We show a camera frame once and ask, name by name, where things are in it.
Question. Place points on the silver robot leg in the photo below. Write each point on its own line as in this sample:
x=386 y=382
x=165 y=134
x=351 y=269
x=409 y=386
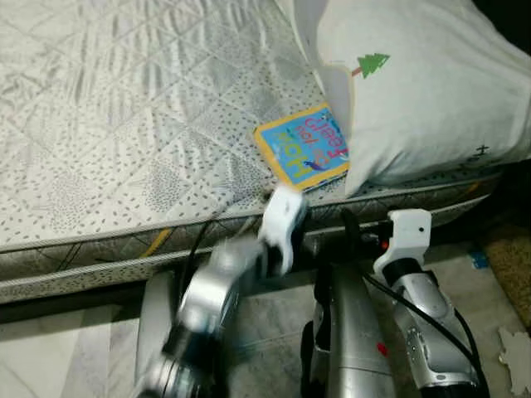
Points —
x=353 y=332
x=156 y=323

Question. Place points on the white paper scrap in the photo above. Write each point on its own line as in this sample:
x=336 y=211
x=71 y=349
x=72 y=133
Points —
x=516 y=361

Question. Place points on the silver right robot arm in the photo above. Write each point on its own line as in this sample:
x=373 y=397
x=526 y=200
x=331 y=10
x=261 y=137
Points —
x=431 y=332

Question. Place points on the silver right robot leg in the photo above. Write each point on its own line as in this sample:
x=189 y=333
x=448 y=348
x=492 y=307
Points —
x=353 y=332

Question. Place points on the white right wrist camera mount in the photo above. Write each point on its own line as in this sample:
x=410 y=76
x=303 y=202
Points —
x=405 y=240

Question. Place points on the silver left robot leg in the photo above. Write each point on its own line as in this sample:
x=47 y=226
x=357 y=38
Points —
x=156 y=323

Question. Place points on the white quilted mattress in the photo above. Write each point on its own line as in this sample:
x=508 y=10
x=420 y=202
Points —
x=124 y=108

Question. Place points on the white pillow with tree print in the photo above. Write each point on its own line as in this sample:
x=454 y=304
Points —
x=431 y=99

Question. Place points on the blue tape piece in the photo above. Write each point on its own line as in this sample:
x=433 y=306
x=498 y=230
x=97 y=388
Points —
x=478 y=260

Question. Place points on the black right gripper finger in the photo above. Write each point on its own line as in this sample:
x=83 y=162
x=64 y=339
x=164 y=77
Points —
x=351 y=236

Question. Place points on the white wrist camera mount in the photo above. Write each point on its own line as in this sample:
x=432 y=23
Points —
x=405 y=240
x=284 y=224

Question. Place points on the brown rug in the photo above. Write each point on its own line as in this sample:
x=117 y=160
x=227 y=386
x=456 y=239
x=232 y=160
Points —
x=510 y=278

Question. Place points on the yellow blue children's book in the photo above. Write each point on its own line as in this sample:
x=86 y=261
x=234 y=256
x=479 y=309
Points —
x=303 y=149

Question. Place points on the black bed frame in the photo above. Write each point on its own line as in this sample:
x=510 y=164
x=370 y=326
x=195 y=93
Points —
x=33 y=311

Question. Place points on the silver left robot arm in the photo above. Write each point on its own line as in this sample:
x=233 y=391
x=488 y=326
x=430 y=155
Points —
x=207 y=307

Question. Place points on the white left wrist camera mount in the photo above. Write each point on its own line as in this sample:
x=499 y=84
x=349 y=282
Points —
x=284 y=224

